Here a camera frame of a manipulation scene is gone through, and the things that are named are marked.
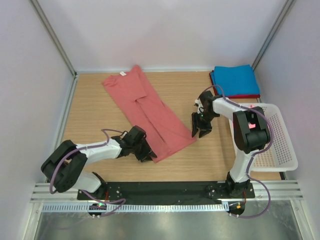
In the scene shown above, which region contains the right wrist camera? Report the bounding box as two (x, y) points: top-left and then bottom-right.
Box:
(194, 99), (204, 114)

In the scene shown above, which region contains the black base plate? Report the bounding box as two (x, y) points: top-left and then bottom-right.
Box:
(88, 181), (255, 202)

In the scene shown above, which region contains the bright pink t-shirt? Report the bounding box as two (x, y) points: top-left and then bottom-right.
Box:
(248, 105), (256, 129)

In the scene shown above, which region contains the folded blue t-shirt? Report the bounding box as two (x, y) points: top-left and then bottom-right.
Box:
(213, 64), (260, 97)

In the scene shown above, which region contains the salmon pink t-shirt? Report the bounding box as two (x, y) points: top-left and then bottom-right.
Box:
(102, 65), (196, 163)

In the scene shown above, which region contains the aluminium frame rail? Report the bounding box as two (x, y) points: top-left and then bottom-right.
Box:
(29, 180), (304, 203)

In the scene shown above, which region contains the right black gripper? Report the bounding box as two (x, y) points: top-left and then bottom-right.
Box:
(191, 111), (217, 139)

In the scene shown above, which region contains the white slotted cable duct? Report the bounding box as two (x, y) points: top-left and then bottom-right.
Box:
(42, 202), (229, 213)

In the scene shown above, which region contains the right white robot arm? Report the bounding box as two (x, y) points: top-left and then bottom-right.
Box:
(191, 90), (272, 198)

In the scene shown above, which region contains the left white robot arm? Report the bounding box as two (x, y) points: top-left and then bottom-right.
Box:
(40, 125), (157, 200)

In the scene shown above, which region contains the folded red t-shirt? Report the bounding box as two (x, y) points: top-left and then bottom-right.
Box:
(209, 70), (261, 99)

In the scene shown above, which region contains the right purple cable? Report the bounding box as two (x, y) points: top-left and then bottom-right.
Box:
(199, 84), (276, 219)

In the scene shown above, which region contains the white plastic basket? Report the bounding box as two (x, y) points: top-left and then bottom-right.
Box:
(242, 103), (298, 172)

